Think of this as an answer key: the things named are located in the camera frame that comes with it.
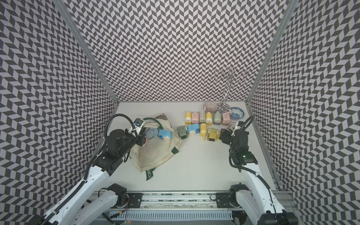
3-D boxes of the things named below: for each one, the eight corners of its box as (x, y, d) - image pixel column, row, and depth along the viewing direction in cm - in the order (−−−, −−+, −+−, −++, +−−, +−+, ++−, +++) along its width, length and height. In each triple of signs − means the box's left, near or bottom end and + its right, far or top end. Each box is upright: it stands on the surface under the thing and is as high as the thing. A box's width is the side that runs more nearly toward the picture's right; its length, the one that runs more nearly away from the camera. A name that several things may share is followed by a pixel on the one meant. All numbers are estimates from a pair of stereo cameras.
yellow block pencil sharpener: (185, 125, 105) (185, 119, 100) (185, 117, 110) (185, 111, 105) (191, 125, 105) (191, 119, 100) (191, 117, 110) (191, 111, 105)
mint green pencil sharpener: (213, 126, 105) (214, 119, 98) (211, 118, 110) (213, 111, 103) (220, 126, 105) (222, 119, 98) (218, 118, 110) (220, 111, 103)
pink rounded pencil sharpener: (191, 127, 106) (191, 120, 99) (191, 119, 111) (191, 112, 104) (198, 127, 106) (198, 120, 99) (197, 119, 111) (198, 112, 104)
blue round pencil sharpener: (189, 136, 99) (189, 132, 95) (187, 128, 103) (187, 124, 99) (200, 133, 100) (200, 130, 96) (197, 126, 104) (197, 122, 100)
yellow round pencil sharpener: (205, 126, 105) (206, 120, 100) (204, 117, 110) (205, 111, 105) (211, 126, 105) (212, 120, 100) (210, 117, 110) (211, 111, 105)
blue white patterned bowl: (230, 120, 108) (232, 116, 104) (228, 111, 114) (230, 107, 110) (243, 120, 108) (245, 116, 104) (240, 111, 114) (242, 107, 110)
